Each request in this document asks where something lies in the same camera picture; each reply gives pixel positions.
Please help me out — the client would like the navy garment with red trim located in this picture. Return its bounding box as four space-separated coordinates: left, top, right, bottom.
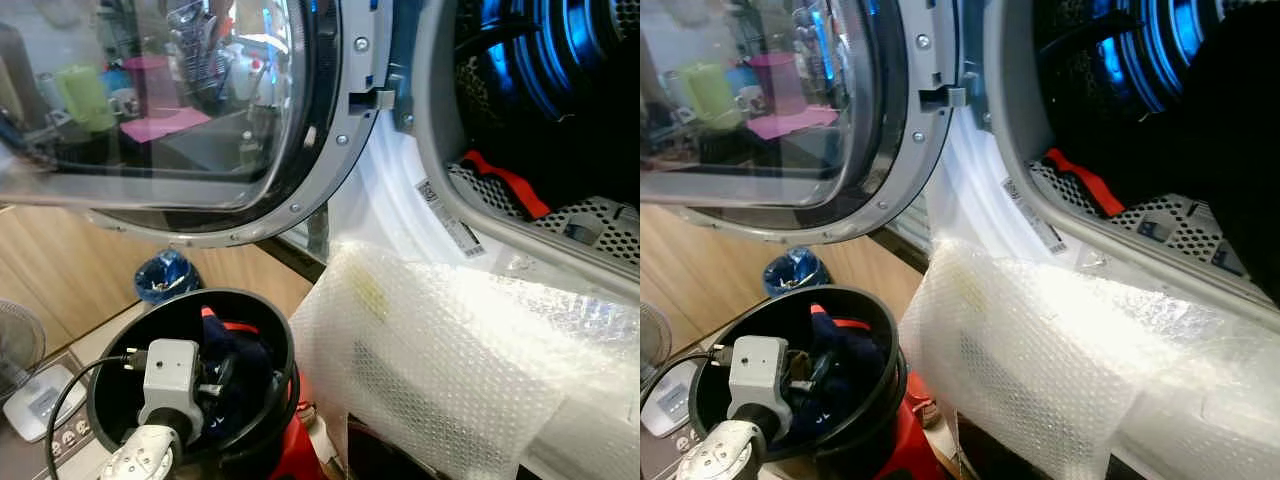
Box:
195 303 281 443
800 302 886 441

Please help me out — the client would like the white washing machine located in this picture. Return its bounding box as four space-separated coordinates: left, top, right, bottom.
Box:
885 0 1280 311
283 0 641 301

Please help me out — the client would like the blue plastic bag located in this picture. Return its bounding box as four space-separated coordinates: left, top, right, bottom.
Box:
764 247 834 299
134 250 203 305

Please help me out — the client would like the black plastic bucket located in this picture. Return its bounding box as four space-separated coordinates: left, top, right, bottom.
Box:
86 288 301 473
688 285 909 471

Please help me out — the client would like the red plastic stool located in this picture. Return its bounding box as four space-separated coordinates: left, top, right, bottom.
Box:
255 395 326 480
878 372 951 480

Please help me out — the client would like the white fan base with panel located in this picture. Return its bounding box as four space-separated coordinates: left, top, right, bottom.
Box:
640 378 693 439
2 362 87 444

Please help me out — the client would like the grey electric fan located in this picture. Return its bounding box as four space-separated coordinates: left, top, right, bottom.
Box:
0 300 47 401
640 302 673 386

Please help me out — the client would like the round glass washer door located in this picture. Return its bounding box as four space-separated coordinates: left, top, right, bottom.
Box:
0 0 398 249
640 0 963 247

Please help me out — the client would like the clear bubble wrap sheet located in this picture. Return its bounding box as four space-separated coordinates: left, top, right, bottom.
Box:
288 240 641 480
898 238 1280 480

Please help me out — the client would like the perforated grey lint filter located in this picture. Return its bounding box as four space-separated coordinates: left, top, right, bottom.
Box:
1030 160 1251 281
445 163 641 266

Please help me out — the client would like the white label sticker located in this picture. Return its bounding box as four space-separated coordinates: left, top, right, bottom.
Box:
1003 178 1069 256
417 180 488 259

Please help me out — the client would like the black garment with red trim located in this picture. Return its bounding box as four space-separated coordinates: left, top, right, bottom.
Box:
458 148 553 223
1043 146 1128 220

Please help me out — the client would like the steel washer drum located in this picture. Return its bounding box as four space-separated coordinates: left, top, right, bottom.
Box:
1035 0 1226 121
455 0 641 126

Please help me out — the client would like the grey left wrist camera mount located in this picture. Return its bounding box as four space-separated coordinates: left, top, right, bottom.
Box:
137 338 206 441
726 335 794 436

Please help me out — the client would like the black left camera cable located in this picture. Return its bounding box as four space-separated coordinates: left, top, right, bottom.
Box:
47 348 151 480
640 343 738 401

